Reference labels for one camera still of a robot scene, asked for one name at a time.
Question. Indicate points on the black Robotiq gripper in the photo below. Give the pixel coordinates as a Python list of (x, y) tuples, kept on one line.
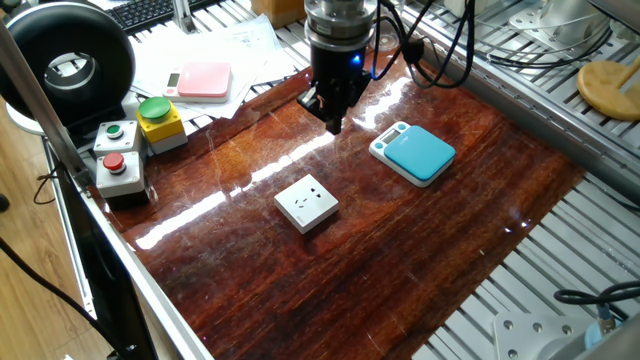
[(340, 65)]

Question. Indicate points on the white wall socket block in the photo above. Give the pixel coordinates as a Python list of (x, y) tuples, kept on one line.
[(305, 202)]

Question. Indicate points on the blue white kitchen scale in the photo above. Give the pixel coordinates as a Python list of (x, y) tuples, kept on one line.
[(417, 152)]

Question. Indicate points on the pink white kitchen scale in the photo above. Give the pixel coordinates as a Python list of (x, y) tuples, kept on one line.
[(202, 80)]

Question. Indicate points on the clear glass beaker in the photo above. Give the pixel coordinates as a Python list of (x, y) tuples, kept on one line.
[(387, 42)]

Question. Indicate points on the brown cardboard box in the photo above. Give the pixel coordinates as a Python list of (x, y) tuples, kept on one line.
[(277, 12)]

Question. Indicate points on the white paper sheets pile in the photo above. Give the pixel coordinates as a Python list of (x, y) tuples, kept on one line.
[(210, 47)]

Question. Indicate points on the silver metal stand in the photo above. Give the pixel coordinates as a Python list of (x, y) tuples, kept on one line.
[(184, 17)]

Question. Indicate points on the yellow box big green button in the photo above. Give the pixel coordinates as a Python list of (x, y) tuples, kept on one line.
[(162, 127)]

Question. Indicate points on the glossy brown wood-grain mat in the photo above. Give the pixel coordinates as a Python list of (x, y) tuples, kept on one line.
[(350, 280)]

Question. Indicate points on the black computer keyboard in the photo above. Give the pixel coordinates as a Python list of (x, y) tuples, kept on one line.
[(150, 12)]

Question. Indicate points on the grey box small green button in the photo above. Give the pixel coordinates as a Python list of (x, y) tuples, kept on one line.
[(117, 140)]

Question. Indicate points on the grey box red button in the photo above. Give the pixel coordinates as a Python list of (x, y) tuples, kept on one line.
[(120, 177)]

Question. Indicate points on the round wooden stand base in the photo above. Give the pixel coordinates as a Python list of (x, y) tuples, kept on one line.
[(605, 92)]

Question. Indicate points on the black flat panel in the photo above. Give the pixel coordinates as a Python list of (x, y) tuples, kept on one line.
[(110, 290)]

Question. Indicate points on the silver metal mount with plate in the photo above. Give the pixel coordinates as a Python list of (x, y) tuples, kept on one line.
[(570, 20)]

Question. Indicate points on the aluminium table edge rail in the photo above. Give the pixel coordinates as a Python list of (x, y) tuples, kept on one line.
[(150, 295)]

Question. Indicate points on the grey aluminium frame post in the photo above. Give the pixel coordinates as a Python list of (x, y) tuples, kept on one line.
[(45, 105)]

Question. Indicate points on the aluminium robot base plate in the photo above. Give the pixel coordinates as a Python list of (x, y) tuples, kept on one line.
[(525, 335)]

